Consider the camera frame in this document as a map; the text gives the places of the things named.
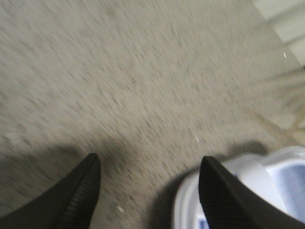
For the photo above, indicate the light blue slipper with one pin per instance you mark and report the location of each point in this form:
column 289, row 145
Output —
column 278, row 178

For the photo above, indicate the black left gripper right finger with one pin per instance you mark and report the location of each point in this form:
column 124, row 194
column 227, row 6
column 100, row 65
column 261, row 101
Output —
column 228, row 204

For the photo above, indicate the grey-green curtain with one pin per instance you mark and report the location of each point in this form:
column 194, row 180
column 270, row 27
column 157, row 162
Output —
column 287, row 18

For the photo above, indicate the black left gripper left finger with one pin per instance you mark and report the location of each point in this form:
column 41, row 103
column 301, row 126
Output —
column 69, row 204

